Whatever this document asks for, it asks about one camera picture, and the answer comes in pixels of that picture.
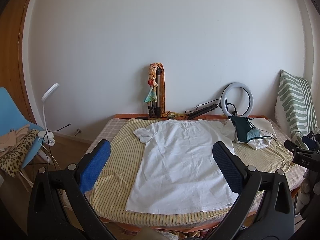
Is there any white t-shirt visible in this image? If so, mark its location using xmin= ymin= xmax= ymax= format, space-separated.
xmin=125 ymin=120 xmax=238 ymax=215

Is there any green white striped pillow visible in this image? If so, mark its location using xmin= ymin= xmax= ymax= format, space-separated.
xmin=275 ymin=70 xmax=317 ymax=149

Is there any yellow striped bed sheet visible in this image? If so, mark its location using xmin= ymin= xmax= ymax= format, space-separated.
xmin=89 ymin=119 xmax=302 ymax=227

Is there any dark green teal garment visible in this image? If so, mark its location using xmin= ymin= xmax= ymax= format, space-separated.
xmin=229 ymin=116 xmax=277 ymax=143

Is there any leopard print cloth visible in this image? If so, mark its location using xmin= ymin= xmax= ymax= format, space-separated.
xmin=1 ymin=129 xmax=39 ymax=177

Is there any white desk lamp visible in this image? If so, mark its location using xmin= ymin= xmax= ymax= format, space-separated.
xmin=38 ymin=82 xmax=60 ymax=146

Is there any beige cloth on chair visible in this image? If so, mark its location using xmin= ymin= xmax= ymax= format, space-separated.
xmin=1 ymin=125 xmax=30 ymax=154

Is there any blue plastic chair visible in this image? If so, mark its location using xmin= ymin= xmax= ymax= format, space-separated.
xmin=0 ymin=87 xmax=48 ymax=188

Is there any wooden door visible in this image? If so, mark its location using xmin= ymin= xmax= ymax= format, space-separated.
xmin=1 ymin=0 xmax=35 ymax=122

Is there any colourful braided fabric toy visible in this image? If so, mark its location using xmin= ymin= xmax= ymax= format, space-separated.
xmin=144 ymin=63 xmax=160 ymax=104

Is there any white ring light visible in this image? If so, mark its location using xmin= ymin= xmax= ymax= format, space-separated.
xmin=220 ymin=82 xmax=254 ymax=117

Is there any black ring light tripod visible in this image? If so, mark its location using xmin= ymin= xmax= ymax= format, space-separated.
xmin=185 ymin=99 xmax=221 ymax=120

